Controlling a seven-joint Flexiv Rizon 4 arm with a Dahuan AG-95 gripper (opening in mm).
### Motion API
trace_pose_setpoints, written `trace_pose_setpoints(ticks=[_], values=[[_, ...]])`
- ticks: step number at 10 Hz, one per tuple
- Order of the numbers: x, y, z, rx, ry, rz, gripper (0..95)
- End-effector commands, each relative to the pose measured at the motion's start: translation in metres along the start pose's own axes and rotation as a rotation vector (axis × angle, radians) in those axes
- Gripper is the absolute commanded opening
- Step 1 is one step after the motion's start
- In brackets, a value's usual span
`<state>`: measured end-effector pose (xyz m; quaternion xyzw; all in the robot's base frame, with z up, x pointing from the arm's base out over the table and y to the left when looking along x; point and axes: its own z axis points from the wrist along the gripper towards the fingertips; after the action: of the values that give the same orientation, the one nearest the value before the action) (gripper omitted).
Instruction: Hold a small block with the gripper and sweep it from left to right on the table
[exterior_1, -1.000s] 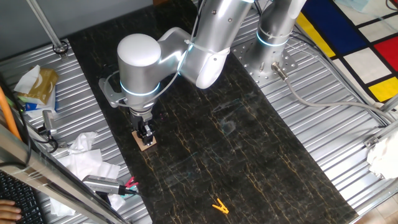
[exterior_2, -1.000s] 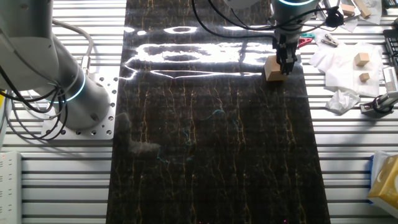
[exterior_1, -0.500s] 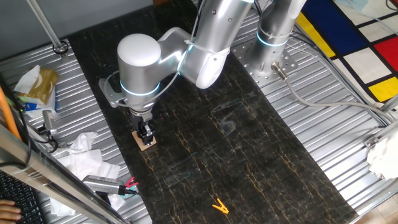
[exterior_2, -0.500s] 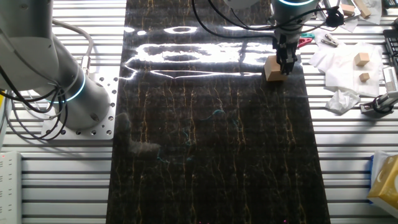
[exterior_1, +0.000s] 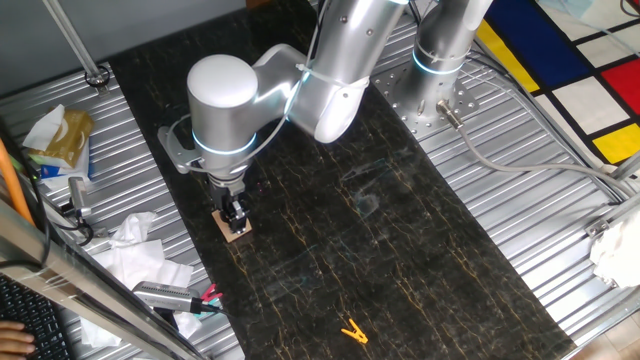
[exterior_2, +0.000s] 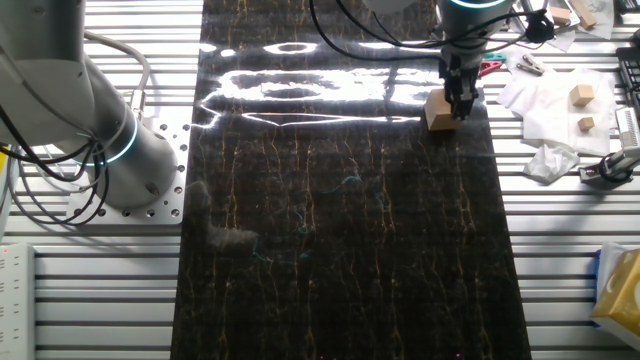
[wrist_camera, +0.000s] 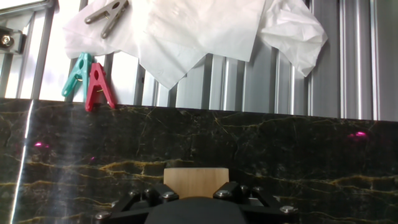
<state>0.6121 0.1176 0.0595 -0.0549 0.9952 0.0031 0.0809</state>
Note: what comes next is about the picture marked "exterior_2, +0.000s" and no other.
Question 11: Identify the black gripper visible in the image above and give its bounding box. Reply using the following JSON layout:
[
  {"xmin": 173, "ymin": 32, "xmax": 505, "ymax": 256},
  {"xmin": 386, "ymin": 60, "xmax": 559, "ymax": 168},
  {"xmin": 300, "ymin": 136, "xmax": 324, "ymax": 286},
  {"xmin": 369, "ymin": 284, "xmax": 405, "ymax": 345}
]
[{"xmin": 438, "ymin": 49, "xmax": 485, "ymax": 122}]

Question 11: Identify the small wooden cube block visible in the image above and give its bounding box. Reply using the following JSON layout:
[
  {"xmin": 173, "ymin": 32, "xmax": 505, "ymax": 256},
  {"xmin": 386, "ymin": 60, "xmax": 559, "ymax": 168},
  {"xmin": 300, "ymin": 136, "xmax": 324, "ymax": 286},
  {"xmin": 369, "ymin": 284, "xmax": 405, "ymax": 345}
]
[{"xmin": 424, "ymin": 88, "xmax": 464, "ymax": 132}]

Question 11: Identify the red clothespin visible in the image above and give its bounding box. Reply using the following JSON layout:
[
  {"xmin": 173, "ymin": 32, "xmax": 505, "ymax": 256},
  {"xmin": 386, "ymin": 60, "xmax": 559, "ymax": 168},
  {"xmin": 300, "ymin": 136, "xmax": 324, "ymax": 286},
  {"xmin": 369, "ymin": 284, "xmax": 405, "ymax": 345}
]
[{"xmin": 478, "ymin": 60, "xmax": 504, "ymax": 78}]

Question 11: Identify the grey metal clothespin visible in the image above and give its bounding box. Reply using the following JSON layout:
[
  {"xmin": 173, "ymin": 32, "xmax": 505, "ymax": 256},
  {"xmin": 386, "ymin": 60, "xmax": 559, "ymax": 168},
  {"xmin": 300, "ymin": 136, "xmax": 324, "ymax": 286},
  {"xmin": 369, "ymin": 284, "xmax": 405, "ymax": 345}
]
[{"xmin": 515, "ymin": 53, "xmax": 547, "ymax": 78}]

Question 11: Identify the pale wooden cube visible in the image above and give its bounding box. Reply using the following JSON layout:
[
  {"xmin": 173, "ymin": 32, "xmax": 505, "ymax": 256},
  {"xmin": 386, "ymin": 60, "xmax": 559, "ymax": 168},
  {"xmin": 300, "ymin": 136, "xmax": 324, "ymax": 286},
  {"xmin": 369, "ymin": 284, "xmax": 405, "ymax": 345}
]
[{"xmin": 570, "ymin": 83, "xmax": 596, "ymax": 107}]

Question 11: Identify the flat wooden bar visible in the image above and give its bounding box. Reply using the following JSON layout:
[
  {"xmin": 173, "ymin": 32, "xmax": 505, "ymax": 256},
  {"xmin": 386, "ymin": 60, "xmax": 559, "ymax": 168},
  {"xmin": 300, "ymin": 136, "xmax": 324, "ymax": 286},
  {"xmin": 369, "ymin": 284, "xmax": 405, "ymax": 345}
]
[{"xmin": 548, "ymin": 5, "xmax": 572, "ymax": 28}]

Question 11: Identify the long wooden stick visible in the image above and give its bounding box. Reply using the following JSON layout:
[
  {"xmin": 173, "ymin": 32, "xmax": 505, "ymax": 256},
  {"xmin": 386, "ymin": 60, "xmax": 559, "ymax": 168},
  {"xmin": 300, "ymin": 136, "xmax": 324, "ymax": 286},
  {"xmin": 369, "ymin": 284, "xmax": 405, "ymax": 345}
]
[{"xmin": 568, "ymin": 0, "xmax": 599, "ymax": 30}]

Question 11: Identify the white printed paper sheet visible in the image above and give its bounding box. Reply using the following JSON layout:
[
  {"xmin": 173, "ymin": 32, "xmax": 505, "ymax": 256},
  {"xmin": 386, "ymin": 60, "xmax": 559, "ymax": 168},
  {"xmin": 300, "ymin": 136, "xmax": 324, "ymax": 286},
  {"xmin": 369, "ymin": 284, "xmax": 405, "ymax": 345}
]
[{"xmin": 547, "ymin": 0, "xmax": 616, "ymax": 54}]

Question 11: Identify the black keyboard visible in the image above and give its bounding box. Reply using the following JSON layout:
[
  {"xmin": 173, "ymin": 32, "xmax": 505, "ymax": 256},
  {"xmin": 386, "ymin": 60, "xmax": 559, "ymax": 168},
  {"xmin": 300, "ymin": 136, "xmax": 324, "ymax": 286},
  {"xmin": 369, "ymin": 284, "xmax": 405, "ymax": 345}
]
[{"xmin": 615, "ymin": 45, "xmax": 640, "ymax": 114}]

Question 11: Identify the black gold-veined marble mat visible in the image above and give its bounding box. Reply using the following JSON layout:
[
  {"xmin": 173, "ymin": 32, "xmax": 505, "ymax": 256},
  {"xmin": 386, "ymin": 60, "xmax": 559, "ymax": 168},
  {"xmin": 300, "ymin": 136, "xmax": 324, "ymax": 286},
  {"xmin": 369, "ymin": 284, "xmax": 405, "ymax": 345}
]
[{"xmin": 169, "ymin": 0, "xmax": 532, "ymax": 360}]

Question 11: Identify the yellow tissue pack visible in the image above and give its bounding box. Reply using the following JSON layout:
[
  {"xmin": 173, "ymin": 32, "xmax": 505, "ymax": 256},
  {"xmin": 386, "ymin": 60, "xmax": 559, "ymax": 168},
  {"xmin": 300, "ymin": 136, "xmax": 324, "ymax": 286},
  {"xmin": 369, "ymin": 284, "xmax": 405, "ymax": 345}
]
[{"xmin": 589, "ymin": 248, "xmax": 640, "ymax": 337}]

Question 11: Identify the white power strip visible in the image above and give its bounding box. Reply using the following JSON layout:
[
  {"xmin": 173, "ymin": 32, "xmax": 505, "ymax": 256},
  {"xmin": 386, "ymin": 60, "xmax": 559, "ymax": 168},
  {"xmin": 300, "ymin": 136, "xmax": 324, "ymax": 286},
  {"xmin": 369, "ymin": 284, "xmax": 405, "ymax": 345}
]
[{"xmin": 0, "ymin": 242, "xmax": 36, "ymax": 360}]

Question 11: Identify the small silver camera mount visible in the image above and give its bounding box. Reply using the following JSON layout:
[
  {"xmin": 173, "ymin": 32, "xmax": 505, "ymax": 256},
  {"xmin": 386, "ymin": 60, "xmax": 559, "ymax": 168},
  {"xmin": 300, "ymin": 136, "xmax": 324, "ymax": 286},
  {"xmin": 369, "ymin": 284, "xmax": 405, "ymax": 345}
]
[{"xmin": 579, "ymin": 146, "xmax": 640, "ymax": 185}]

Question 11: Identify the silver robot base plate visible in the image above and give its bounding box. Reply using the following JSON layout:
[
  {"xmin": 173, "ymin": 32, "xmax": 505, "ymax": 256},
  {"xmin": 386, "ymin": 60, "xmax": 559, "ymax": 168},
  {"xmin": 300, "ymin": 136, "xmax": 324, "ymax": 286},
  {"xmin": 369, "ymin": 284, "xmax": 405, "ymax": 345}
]
[{"xmin": 67, "ymin": 112, "xmax": 191, "ymax": 226}]

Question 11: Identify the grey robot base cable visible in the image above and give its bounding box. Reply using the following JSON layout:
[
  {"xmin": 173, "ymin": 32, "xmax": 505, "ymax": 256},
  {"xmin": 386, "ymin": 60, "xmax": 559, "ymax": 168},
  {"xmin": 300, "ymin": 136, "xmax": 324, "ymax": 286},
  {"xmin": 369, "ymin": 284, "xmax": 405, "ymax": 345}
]
[{"xmin": 82, "ymin": 29, "xmax": 152, "ymax": 121}]

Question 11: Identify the black base cable bundle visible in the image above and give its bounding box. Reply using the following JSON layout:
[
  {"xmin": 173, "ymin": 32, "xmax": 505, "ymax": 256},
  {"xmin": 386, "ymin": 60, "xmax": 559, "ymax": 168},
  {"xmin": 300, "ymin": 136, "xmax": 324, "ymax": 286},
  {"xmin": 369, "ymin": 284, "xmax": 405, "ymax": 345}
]
[{"xmin": 0, "ymin": 104, "xmax": 111, "ymax": 229}]

